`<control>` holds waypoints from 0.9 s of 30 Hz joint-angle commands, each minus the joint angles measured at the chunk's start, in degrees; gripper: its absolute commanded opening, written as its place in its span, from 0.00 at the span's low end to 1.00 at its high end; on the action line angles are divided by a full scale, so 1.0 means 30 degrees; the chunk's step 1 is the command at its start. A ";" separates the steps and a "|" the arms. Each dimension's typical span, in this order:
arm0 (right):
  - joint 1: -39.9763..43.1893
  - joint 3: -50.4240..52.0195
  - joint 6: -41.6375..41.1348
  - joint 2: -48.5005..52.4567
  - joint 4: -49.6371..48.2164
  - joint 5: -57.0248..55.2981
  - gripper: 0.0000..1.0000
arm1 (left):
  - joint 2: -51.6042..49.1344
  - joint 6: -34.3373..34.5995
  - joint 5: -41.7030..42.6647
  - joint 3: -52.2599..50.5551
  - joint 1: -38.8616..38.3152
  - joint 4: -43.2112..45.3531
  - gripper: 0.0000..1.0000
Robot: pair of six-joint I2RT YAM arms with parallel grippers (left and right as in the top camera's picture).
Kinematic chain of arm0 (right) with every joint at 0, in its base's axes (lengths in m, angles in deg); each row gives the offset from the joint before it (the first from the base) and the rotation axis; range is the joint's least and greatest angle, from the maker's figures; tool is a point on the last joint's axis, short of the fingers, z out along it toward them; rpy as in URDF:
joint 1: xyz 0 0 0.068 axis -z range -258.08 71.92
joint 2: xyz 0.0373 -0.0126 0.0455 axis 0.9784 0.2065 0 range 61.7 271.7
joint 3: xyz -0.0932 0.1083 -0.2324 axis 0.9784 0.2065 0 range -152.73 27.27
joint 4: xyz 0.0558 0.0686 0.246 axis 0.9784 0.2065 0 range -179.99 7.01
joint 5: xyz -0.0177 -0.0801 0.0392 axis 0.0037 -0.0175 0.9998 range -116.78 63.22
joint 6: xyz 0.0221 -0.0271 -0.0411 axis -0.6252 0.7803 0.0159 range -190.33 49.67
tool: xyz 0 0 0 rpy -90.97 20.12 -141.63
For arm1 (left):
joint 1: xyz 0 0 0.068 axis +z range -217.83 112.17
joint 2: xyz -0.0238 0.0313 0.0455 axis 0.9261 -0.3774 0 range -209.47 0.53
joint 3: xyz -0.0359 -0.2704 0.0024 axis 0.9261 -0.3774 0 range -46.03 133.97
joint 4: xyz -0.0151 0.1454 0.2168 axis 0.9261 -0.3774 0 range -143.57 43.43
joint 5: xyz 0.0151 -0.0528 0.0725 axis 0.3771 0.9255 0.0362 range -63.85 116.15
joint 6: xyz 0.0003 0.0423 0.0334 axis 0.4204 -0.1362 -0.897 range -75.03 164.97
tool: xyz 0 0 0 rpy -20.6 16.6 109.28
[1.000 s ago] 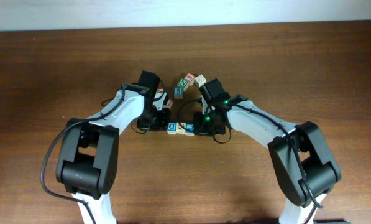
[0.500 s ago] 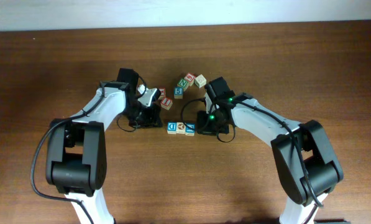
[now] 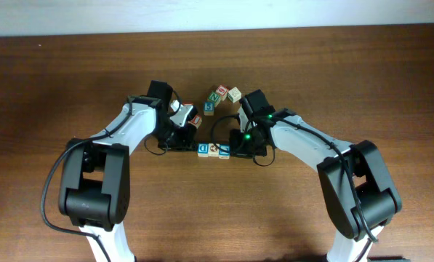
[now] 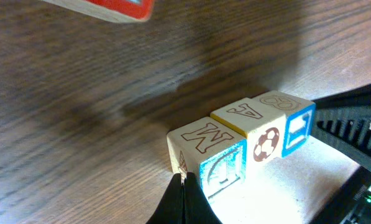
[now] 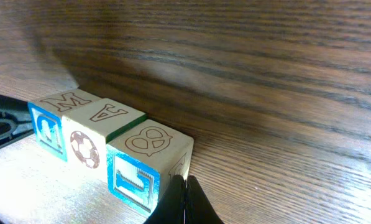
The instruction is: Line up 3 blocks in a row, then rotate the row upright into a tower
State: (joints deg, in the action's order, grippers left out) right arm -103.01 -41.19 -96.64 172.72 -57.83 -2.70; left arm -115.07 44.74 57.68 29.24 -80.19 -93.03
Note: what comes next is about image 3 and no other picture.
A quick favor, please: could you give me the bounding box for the blue D wooden block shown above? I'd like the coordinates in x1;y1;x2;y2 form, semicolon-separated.
197;143;209;157

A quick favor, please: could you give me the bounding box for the blue T wooden block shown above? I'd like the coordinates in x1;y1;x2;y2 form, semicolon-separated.
218;144;230;159

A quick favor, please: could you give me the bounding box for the plain picture wooden block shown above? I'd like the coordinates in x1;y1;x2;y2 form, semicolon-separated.
208;143;220;157

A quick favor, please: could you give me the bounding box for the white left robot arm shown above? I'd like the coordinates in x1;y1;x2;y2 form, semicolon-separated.
58;81;198;261

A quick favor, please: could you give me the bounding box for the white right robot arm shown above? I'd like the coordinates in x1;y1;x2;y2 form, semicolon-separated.
230;90;402;261

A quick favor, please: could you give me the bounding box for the red I wooden block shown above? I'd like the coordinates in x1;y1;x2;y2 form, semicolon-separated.
188;114;202;128

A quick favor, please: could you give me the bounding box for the blue 5 wooden block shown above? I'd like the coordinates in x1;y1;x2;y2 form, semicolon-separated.
203;101;215;116

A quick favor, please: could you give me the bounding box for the plain top wooden block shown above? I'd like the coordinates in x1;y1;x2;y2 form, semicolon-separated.
228;87;242;103

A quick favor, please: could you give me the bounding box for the green N wooden block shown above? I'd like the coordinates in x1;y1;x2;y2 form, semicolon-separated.
207;91;221;107

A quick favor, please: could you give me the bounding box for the red 6 wooden block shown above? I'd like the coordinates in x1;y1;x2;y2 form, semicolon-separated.
215;85;229;101

